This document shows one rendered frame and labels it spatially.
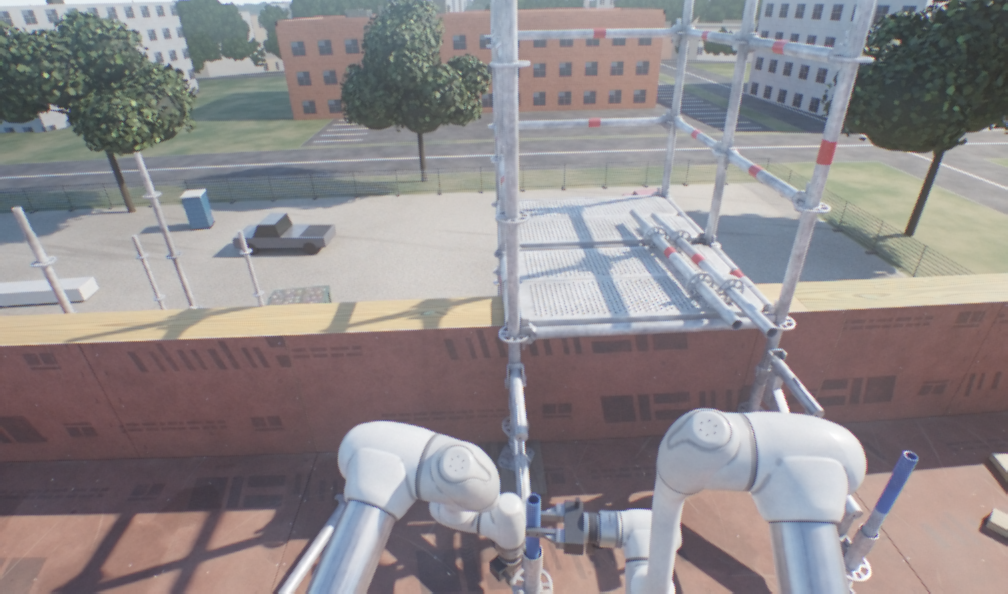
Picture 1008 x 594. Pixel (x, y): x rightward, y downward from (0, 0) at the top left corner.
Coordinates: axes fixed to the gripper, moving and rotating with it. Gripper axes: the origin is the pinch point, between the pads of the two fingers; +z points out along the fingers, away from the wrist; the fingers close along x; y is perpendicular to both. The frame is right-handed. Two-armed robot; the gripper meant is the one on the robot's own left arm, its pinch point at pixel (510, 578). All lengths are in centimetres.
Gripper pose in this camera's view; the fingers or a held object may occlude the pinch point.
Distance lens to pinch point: 185.1
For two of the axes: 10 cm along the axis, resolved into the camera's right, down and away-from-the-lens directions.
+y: 6.5, 3.6, -6.7
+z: 0.2, 8.7, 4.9
